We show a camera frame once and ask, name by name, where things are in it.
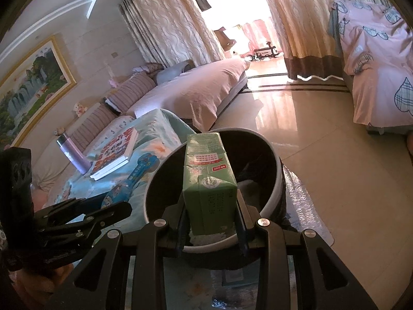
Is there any framed landscape painting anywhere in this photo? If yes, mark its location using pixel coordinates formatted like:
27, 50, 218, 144
0, 35, 77, 149

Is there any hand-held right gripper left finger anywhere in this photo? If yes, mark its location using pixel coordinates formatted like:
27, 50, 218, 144
45, 202, 188, 310

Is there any red patterned book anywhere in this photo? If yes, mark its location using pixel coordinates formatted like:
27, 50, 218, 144
90, 127, 139, 181

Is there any clear plastic sheet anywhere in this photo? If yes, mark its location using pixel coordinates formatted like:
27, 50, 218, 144
281, 165, 336, 246

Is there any grey blue pillow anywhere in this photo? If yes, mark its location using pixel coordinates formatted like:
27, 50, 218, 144
156, 60, 196, 84

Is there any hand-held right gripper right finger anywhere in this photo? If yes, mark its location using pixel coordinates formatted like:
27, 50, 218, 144
236, 197, 378, 310

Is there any striped brown cushion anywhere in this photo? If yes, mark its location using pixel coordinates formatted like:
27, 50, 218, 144
69, 103, 118, 152
108, 71, 157, 117

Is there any green drink carton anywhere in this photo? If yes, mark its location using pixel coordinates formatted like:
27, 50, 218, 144
181, 132, 239, 236

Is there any beige patterned curtain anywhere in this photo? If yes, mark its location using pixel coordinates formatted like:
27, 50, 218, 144
253, 0, 397, 81
119, 0, 226, 68

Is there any person's left hand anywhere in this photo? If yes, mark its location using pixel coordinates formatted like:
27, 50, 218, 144
14, 263, 76, 301

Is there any blue toy microphone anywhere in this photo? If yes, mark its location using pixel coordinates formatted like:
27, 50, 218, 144
100, 153, 160, 209

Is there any teal printed tablecloth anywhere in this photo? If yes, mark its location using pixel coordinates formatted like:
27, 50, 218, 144
32, 108, 268, 310

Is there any ride-on toy car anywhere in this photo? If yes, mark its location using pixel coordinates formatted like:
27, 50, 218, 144
253, 40, 284, 62

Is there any cardboard box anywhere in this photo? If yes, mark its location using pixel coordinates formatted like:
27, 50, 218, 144
213, 27, 237, 50

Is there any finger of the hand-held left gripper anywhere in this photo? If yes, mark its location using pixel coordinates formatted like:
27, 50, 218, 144
43, 202, 133, 243
34, 196, 107, 225

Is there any purple thermos bottle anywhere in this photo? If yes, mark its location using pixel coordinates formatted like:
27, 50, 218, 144
57, 133, 92, 175

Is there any black bin with white rim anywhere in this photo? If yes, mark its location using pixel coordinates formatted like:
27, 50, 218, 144
142, 128, 288, 270

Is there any sofa with pink cover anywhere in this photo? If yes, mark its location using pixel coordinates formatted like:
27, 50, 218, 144
32, 59, 250, 188

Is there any pink printed sheet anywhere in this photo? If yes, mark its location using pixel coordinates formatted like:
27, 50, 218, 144
327, 0, 413, 134

